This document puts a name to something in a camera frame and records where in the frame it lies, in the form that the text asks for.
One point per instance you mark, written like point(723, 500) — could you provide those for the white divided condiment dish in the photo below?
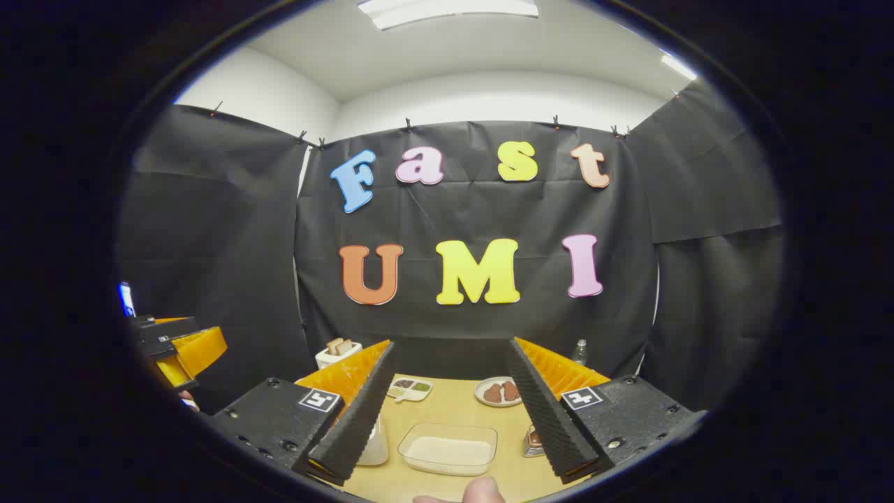
point(412, 388)

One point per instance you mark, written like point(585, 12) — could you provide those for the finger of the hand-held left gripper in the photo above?
point(167, 335)
point(171, 370)

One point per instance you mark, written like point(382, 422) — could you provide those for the white round plate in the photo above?
point(482, 398)

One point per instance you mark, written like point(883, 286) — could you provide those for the clear water bottle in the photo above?
point(580, 353)

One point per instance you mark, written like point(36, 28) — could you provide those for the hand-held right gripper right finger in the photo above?
point(545, 419)

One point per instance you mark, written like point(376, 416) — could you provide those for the toast bread slice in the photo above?
point(333, 346)
point(346, 347)

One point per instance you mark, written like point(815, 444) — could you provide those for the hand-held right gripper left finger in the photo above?
point(360, 419)

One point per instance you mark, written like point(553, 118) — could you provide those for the brown meat piece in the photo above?
point(511, 390)
point(493, 393)

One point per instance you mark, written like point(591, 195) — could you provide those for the white rice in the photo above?
point(450, 454)

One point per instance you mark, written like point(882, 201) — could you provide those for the clear plastic container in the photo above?
point(447, 429)

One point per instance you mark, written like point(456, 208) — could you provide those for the white toaster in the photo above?
point(339, 360)

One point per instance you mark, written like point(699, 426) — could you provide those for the blue white sign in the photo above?
point(126, 299)

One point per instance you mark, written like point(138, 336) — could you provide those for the white rice cooker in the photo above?
point(376, 447)

